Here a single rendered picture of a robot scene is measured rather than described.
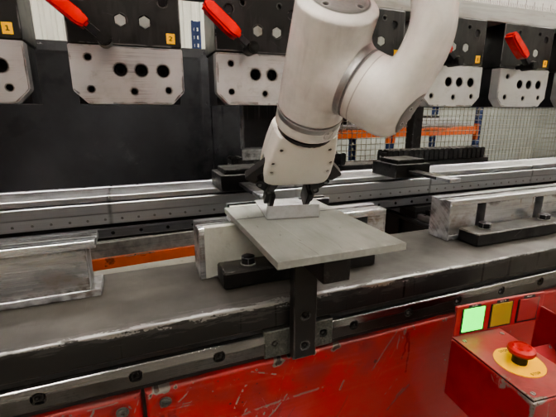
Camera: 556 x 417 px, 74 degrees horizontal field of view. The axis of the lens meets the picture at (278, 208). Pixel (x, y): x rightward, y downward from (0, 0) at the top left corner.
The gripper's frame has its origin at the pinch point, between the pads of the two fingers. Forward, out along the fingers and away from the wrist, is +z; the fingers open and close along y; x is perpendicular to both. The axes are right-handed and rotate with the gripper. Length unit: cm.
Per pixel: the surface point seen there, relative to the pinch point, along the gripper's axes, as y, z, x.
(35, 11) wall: 167, 167, -372
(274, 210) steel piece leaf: 3.0, -1.0, 3.4
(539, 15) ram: -58, -16, -33
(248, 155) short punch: 5.3, 1.0, -10.2
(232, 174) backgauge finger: 6.5, 18.4, -21.0
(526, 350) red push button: -33.7, 5.6, 27.5
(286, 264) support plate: 4.9, -10.1, 17.3
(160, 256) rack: 40, 159, -78
